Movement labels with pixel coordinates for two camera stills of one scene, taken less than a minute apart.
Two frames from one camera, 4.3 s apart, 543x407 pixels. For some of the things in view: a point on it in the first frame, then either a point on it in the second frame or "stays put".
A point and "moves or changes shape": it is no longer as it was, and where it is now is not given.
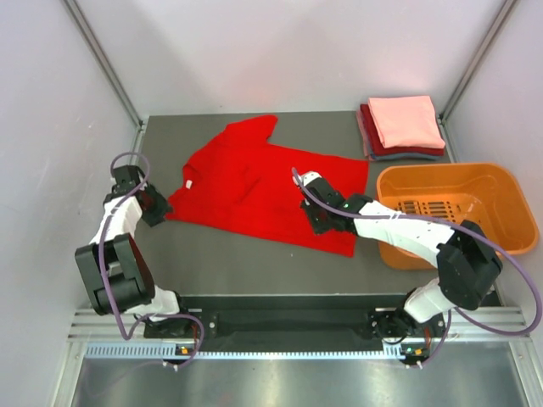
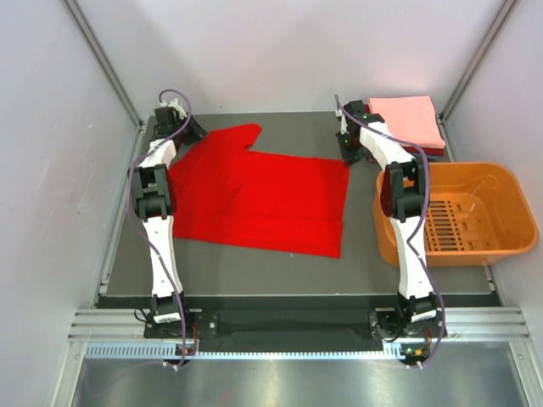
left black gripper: x=156 y=217 to x=197 y=132
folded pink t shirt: x=407 y=121 stays put
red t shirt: x=241 y=178 moves or changes shape
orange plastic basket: x=485 y=196 stays put
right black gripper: x=317 y=229 to x=349 y=158
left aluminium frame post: x=91 y=40 stays put
